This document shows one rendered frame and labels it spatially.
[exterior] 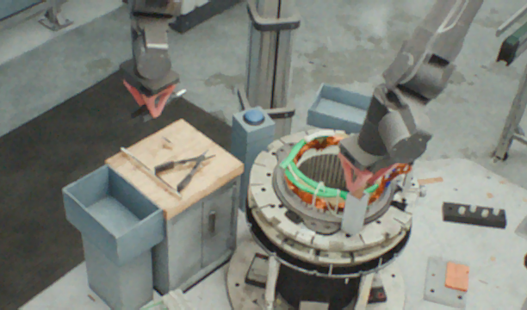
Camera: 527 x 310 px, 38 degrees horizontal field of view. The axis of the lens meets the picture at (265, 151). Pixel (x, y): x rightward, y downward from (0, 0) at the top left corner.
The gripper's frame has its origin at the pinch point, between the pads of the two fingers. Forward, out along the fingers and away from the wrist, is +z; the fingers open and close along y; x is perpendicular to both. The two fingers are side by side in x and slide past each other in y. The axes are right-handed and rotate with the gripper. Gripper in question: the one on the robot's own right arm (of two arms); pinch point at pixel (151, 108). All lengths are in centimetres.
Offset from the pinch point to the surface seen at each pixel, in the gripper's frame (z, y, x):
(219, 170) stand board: 12.0, 12.0, 6.7
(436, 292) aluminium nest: 39, 52, 34
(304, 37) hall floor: 122, -109, 184
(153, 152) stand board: 12.0, -0.5, 0.5
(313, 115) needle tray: 13.9, 12.3, 35.2
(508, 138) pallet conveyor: 109, 8, 178
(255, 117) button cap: 14.4, 3.7, 25.7
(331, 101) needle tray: 16.6, 9.7, 45.0
